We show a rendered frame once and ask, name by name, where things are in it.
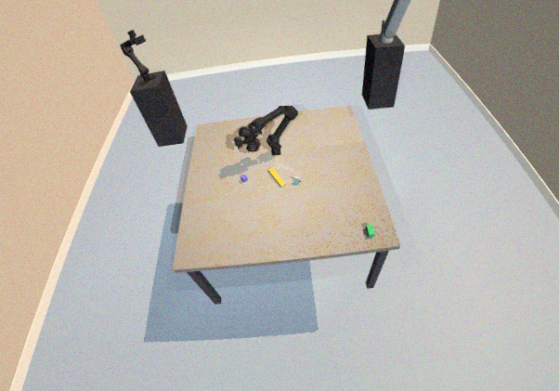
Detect yellow bar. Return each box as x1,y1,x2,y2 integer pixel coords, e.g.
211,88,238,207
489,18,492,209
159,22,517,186
268,167,285,187

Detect green block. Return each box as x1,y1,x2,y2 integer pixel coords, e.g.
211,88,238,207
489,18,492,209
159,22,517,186
366,224,374,238

